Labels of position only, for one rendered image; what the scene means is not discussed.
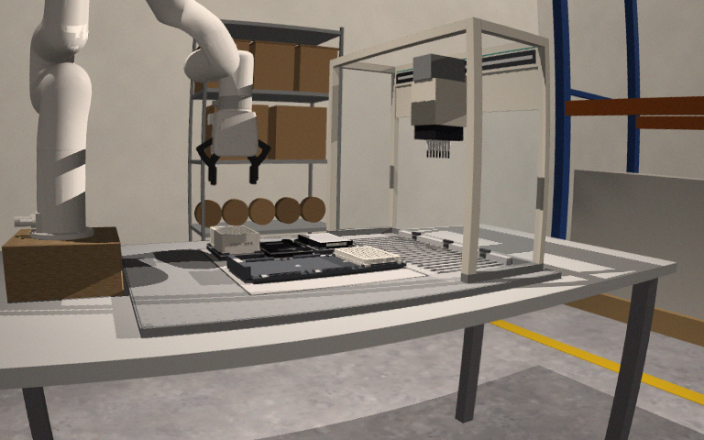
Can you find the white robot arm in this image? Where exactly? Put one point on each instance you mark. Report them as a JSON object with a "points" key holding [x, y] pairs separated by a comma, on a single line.
{"points": [[62, 94]]}

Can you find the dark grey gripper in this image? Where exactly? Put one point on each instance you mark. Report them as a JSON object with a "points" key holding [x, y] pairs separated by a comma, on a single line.
{"points": [[235, 137]]}

